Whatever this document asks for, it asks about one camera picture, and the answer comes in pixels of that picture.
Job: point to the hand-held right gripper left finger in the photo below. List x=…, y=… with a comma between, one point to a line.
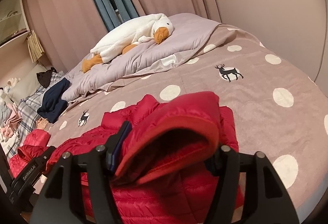
x=116, y=155

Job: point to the white wall shelf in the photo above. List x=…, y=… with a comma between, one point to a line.
x=12, y=21

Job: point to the navy blue sweater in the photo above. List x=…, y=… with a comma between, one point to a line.
x=53, y=101

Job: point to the coral red down jacket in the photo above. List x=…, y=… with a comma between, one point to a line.
x=33, y=142

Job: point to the dark brown cloth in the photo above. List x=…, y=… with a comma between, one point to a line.
x=46, y=78

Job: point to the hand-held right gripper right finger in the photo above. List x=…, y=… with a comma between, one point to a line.
x=225, y=160

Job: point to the grey duvet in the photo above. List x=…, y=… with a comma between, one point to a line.
x=153, y=57

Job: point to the pink clothes pile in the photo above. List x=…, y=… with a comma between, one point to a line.
x=11, y=121

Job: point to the peach cloth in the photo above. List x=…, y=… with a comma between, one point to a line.
x=44, y=124

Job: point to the beige pillow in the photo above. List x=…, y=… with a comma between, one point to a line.
x=25, y=85

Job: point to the plaid blanket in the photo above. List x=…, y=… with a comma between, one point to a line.
x=30, y=108

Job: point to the white goose plush toy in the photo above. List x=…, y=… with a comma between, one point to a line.
x=128, y=34

